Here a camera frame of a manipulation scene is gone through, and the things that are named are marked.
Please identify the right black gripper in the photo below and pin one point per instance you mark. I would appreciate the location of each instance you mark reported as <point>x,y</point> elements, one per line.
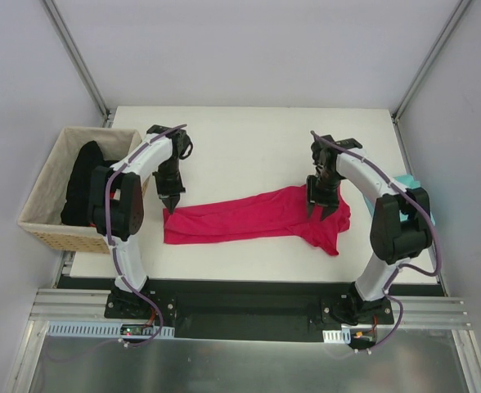
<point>322,200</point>

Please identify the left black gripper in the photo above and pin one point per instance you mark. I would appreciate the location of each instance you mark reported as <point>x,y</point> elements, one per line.
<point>170,192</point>

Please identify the pink t shirt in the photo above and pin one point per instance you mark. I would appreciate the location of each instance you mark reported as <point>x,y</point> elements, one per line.
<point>280,213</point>

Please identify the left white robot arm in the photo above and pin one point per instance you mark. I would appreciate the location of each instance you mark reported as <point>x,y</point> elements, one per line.
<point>116,206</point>

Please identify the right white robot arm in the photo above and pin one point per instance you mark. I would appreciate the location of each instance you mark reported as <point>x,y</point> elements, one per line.
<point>401,226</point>

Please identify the folded teal t shirt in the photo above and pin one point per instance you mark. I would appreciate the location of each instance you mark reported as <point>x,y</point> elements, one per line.
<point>406,180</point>

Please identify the black t shirt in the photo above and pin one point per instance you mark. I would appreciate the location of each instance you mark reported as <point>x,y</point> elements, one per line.
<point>75,210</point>

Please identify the wicker laundry basket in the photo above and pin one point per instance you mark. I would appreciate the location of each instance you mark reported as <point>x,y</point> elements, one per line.
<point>41,214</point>

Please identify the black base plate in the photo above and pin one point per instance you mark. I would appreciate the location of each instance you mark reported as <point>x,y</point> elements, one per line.
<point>249,311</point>

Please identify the right white cable duct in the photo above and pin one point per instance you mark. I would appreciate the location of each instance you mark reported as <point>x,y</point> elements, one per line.
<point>342,336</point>

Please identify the white cable duct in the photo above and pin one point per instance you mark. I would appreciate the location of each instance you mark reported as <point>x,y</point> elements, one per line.
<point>342,336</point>
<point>108,330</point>

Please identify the left white cable duct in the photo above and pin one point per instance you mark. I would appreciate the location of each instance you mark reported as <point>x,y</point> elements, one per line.
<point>108,330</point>

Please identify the aluminium rail frame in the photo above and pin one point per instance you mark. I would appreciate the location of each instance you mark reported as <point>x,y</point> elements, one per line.
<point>432,345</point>

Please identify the left rear aluminium post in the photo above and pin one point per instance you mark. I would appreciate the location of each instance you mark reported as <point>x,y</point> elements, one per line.
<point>72,49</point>

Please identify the aluminium post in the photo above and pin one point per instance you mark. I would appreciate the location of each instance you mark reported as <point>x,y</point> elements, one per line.
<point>443,37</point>
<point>72,49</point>

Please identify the right rear aluminium post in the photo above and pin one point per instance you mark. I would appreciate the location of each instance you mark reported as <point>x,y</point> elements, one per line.
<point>443,37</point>

